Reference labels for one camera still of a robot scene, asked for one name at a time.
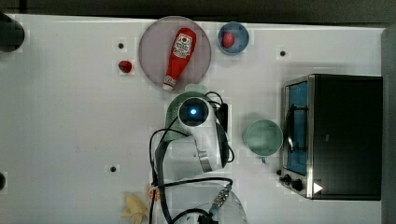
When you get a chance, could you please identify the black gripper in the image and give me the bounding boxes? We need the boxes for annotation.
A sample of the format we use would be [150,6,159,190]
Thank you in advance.
[215,104,229,132]

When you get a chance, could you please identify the green plastic strainer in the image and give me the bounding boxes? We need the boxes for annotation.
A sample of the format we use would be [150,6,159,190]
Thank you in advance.
[164,84,209,141]

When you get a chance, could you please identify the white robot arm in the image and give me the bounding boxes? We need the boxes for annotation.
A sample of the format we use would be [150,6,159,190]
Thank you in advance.
[154,97,248,224]

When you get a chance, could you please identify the green mug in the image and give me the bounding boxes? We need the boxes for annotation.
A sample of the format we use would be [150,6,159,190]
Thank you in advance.
[243,119,284,163]

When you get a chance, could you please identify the red ball in bowl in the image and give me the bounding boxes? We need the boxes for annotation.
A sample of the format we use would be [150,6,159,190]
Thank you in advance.
[221,33,235,49]

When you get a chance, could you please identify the red ketchup bottle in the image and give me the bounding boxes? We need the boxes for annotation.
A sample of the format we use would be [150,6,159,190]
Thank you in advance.
[163,27,197,91]

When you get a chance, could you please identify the blue bowl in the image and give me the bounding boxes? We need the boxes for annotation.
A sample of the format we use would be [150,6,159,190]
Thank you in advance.
[217,21,249,55]

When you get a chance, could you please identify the grey round plate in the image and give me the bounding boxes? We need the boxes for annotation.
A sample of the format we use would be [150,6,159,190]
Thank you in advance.
[138,16,211,91]

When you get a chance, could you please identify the red strawberry toy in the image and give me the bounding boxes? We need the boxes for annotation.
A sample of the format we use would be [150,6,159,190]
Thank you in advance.
[119,61,133,73]

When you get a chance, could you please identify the orange slice toy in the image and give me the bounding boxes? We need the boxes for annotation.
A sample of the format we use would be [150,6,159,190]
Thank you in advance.
[148,186,160,202]

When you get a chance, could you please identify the black toaster oven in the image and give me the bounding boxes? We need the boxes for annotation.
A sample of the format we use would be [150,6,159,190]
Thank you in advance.
[277,74,383,201]

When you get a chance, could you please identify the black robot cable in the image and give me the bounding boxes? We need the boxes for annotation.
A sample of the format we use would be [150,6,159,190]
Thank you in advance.
[148,91,235,224]

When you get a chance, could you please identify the black round post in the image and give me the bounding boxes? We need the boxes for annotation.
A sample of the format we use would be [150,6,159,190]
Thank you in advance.
[0,12,25,52]

